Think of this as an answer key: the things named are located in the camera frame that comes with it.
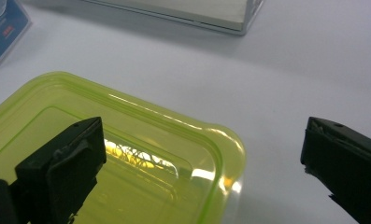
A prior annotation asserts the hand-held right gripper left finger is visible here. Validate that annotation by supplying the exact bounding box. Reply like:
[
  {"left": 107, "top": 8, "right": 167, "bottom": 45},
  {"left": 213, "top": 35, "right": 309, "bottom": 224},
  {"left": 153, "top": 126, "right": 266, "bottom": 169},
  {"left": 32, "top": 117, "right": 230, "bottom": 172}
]
[{"left": 9, "top": 117, "right": 107, "bottom": 224}]

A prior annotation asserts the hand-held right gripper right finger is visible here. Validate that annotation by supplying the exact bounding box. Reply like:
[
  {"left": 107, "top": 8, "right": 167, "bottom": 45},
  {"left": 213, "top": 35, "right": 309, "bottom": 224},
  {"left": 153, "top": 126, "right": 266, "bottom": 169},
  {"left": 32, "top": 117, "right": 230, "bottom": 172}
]
[{"left": 300, "top": 117, "right": 371, "bottom": 224}]

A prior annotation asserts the clear container with green lid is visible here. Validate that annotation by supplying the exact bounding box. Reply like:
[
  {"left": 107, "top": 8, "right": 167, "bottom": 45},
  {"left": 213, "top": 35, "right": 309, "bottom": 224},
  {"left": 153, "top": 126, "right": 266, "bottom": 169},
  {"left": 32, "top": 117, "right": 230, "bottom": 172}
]
[{"left": 0, "top": 71, "right": 247, "bottom": 224}]

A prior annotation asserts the blue printed packet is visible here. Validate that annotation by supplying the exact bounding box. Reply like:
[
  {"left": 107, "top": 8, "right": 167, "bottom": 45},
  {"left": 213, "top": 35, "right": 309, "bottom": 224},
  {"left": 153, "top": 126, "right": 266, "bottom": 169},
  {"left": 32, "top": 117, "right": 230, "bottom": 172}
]
[{"left": 0, "top": 0, "right": 32, "bottom": 74}]

